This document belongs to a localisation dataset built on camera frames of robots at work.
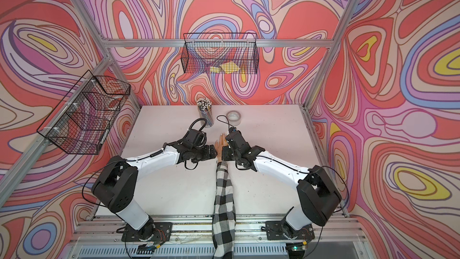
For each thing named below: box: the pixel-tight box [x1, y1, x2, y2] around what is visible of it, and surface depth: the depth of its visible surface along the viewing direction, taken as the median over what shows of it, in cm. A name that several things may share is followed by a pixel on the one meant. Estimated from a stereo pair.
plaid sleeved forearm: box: [212, 160, 237, 259], surface depth 74 cm
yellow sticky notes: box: [209, 61, 241, 74], surface depth 92 cm
